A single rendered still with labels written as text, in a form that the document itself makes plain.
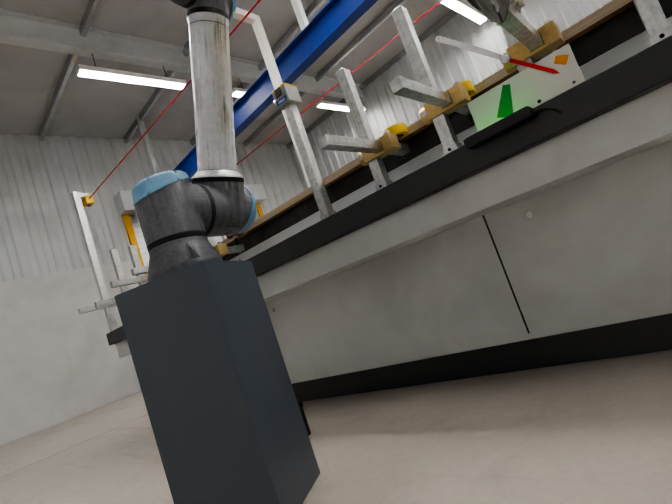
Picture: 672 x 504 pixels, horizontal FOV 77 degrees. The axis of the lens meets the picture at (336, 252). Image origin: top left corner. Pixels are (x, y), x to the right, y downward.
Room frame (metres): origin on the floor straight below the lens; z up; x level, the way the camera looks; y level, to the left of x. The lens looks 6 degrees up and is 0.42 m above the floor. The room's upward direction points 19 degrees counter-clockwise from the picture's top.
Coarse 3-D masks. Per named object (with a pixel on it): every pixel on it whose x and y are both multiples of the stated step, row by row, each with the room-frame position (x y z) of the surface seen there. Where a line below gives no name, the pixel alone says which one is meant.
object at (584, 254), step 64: (576, 192) 1.21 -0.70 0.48; (640, 192) 1.12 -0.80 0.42; (384, 256) 1.64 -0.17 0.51; (448, 256) 1.48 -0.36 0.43; (512, 256) 1.35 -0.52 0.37; (576, 256) 1.25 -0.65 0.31; (640, 256) 1.16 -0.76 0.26; (320, 320) 1.92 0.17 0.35; (384, 320) 1.71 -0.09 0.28; (448, 320) 1.54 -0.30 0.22; (512, 320) 1.40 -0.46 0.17; (576, 320) 1.29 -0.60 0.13; (640, 320) 1.21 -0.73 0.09; (320, 384) 2.04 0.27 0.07; (384, 384) 1.81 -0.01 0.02
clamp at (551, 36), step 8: (552, 24) 0.95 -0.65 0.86; (544, 32) 0.97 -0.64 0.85; (552, 32) 0.96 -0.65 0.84; (560, 32) 0.99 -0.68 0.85; (544, 40) 0.97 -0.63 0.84; (552, 40) 0.96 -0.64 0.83; (560, 40) 0.96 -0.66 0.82; (512, 48) 1.01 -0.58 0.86; (520, 48) 1.00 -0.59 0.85; (536, 48) 0.98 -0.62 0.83; (544, 48) 0.98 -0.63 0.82; (552, 48) 0.99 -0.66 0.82; (512, 56) 1.02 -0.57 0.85; (520, 56) 1.01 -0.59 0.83; (528, 56) 1.00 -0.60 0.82; (536, 56) 1.01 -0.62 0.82; (512, 64) 1.02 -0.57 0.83
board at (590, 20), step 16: (624, 0) 1.01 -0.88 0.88; (592, 16) 1.06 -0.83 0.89; (608, 16) 1.05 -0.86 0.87; (576, 32) 1.09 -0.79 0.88; (496, 80) 1.23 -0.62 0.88; (416, 128) 1.41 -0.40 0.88; (336, 176) 1.66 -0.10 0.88; (304, 192) 1.78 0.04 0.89; (288, 208) 1.87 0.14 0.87; (256, 224) 2.00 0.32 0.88; (224, 240) 2.18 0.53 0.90
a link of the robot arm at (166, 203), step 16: (160, 176) 1.02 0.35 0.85; (176, 176) 1.04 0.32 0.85; (144, 192) 1.01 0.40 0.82; (160, 192) 1.01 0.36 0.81; (176, 192) 1.03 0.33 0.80; (192, 192) 1.08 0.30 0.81; (208, 192) 1.12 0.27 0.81; (144, 208) 1.02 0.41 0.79; (160, 208) 1.01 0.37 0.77; (176, 208) 1.02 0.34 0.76; (192, 208) 1.06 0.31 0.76; (208, 208) 1.11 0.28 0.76; (144, 224) 1.03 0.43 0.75; (160, 224) 1.01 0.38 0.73; (176, 224) 1.02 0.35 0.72; (192, 224) 1.04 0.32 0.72; (208, 224) 1.12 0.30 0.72
